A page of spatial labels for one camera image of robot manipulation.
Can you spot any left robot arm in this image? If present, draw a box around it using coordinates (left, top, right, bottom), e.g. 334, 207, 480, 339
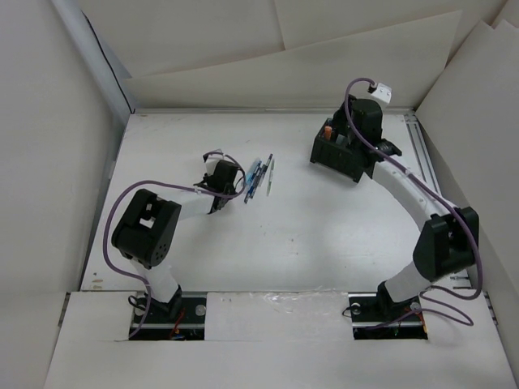
111, 158, 245, 322

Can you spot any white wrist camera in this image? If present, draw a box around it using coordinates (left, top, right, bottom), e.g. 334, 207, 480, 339
367, 83, 392, 105
203, 149, 224, 176

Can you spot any aluminium rail right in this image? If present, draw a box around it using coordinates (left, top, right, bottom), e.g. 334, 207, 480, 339
404, 113, 467, 289

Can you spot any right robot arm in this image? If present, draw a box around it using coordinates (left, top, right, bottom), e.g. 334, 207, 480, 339
331, 95, 483, 326

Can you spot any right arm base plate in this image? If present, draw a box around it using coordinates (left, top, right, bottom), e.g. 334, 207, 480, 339
342, 292, 428, 340

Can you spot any orange highlighter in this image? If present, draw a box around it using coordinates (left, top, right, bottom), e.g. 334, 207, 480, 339
324, 126, 332, 139

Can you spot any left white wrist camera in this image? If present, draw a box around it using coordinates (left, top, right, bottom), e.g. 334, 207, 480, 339
203, 149, 224, 176

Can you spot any black stationery organizer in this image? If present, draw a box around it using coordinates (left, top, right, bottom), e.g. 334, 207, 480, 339
310, 118, 364, 183

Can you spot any light blue pen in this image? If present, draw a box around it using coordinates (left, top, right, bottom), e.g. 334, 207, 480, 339
244, 158, 261, 186

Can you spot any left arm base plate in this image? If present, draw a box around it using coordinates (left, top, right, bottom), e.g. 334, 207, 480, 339
128, 293, 208, 341

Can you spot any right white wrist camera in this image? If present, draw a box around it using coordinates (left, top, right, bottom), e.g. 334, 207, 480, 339
367, 83, 392, 105

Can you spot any dark blue pen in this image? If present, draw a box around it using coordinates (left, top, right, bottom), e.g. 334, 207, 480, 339
244, 154, 273, 203

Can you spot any green white pen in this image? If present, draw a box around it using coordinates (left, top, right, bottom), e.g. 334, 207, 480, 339
266, 158, 275, 196

